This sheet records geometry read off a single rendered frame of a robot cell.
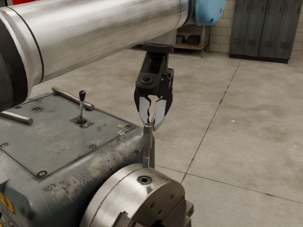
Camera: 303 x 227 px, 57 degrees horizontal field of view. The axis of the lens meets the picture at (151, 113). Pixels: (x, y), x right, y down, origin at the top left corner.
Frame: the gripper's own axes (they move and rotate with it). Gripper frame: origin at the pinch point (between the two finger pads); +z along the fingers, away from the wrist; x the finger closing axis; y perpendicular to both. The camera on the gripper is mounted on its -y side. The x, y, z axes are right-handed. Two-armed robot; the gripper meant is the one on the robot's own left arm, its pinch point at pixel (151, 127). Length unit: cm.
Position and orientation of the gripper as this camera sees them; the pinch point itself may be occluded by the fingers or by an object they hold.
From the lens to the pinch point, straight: 69.1
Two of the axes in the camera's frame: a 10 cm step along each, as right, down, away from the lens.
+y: 2.2, -3.5, 9.1
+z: -0.7, 9.3, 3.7
